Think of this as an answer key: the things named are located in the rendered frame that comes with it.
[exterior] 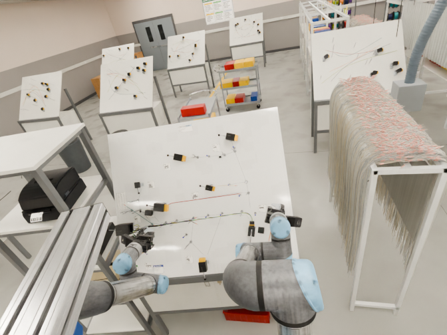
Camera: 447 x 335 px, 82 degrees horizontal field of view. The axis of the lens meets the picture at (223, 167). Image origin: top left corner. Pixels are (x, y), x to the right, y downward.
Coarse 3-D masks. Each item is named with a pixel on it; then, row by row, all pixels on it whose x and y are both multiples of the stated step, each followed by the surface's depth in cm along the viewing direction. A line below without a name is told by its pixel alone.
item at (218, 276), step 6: (186, 276) 171; (192, 276) 170; (198, 276) 170; (210, 276) 168; (216, 276) 168; (222, 276) 168; (174, 282) 173; (180, 282) 173; (186, 282) 173; (192, 282) 173
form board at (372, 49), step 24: (384, 24) 358; (312, 48) 382; (336, 48) 372; (360, 48) 364; (384, 48) 355; (312, 72) 400; (336, 72) 369; (360, 72) 361; (384, 72) 352; (312, 96) 420; (312, 120) 443
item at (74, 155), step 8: (72, 144) 477; (80, 144) 496; (64, 152) 477; (72, 152) 482; (80, 152) 495; (64, 160) 491; (72, 160) 489; (80, 160) 498; (88, 160) 518; (80, 168) 503; (88, 168) 516
